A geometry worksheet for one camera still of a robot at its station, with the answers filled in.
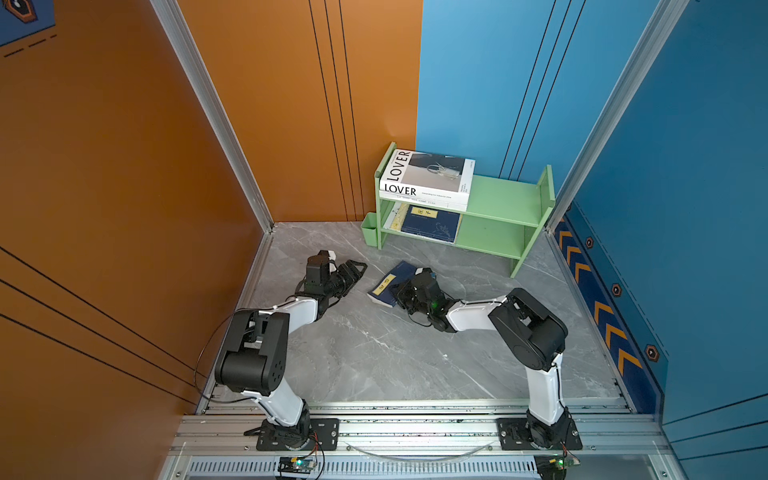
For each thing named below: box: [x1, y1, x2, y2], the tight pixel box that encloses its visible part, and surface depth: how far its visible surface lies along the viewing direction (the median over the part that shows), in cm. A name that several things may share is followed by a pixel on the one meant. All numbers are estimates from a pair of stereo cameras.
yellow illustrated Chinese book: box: [390, 203, 410, 231], surface depth 107 cm
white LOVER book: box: [379, 149, 476, 211], surface depth 89 cm
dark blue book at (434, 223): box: [401, 204, 461, 243], surface depth 102 cm
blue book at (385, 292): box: [367, 260, 417, 308], surface depth 98 cm
